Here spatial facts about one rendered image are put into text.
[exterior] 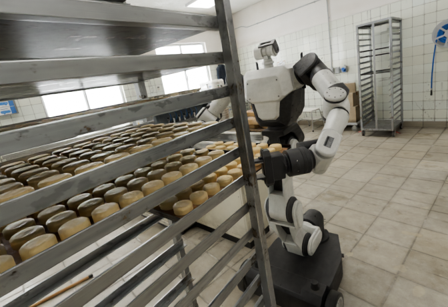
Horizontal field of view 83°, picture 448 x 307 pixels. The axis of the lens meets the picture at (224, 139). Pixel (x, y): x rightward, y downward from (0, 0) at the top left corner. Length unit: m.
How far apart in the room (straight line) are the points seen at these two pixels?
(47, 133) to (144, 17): 0.28
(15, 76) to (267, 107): 1.05
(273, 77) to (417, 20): 4.28
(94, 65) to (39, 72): 0.08
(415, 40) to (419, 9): 0.46
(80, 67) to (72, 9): 0.09
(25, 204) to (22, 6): 0.27
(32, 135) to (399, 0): 5.33
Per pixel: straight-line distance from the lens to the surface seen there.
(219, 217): 2.26
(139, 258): 0.57
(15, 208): 0.46
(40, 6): 0.49
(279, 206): 1.44
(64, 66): 0.47
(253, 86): 1.30
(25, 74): 0.45
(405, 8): 5.41
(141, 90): 1.03
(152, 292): 0.62
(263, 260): 0.90
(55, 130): 0.46
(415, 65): 5.36
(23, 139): 0.45
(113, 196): 0.61
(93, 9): 0.52
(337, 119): 0.97
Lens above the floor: 1.35
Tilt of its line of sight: 13 degrees down
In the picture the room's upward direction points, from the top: 10 degrees counter-clockwise
